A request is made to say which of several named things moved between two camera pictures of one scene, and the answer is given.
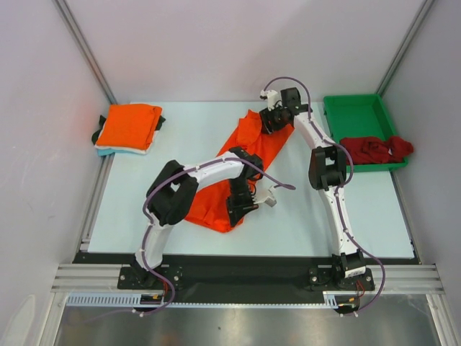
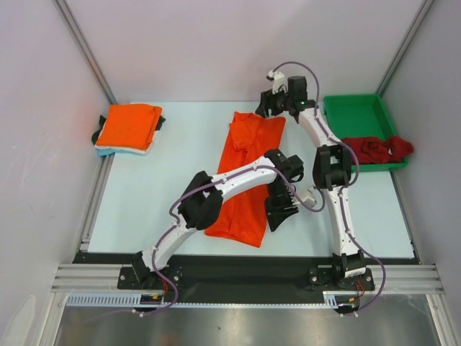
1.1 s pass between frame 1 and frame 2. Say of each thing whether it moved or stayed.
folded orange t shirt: stayed
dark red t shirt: stayed
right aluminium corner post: stayed
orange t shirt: moved
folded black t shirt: stayed
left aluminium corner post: stayed
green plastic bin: stayed
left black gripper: moved
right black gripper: moved
